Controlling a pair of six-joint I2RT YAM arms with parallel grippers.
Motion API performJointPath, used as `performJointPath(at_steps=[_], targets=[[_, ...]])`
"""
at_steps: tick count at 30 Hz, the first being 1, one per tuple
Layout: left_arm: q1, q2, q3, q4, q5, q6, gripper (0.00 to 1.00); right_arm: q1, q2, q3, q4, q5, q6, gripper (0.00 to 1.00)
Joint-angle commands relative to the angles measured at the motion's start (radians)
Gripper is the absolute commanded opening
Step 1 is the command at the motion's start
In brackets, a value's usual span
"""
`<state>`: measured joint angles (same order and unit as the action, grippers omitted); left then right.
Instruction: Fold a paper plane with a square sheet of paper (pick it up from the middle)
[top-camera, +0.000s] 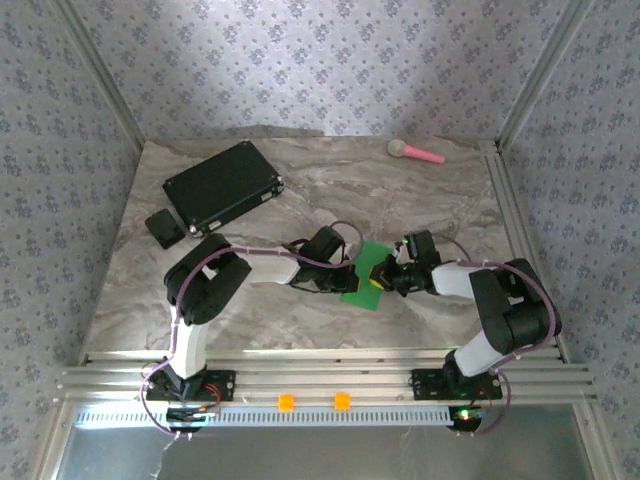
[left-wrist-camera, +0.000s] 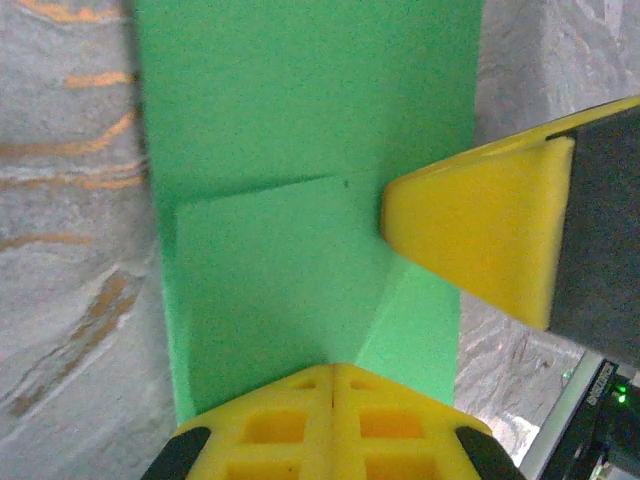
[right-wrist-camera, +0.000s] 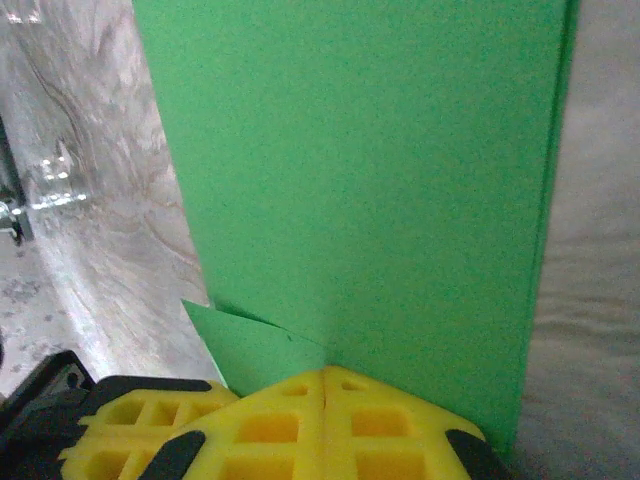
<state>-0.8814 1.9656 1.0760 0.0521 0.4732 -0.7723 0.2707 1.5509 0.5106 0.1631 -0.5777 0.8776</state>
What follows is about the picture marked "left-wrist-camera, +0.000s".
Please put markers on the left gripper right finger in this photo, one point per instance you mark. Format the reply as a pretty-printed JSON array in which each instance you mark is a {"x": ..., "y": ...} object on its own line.
[{"x": 400, "y": 450}]

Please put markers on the green cloth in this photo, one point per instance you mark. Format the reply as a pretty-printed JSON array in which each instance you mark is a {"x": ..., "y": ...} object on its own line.
[{"x": 300, "y": 100}]

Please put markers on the wide aluminium mounting rail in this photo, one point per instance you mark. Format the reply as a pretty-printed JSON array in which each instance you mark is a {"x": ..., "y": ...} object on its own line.
[{"x": 555, "y": 425}]

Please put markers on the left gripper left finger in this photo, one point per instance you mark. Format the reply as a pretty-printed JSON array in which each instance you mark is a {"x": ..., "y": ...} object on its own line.
[{"x": 270, "y": 450}]

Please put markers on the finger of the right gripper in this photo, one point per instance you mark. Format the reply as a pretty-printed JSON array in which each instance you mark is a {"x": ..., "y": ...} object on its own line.
[
  {"x": 475, "y": 225},
  {"x": 590, "y": 117}
]

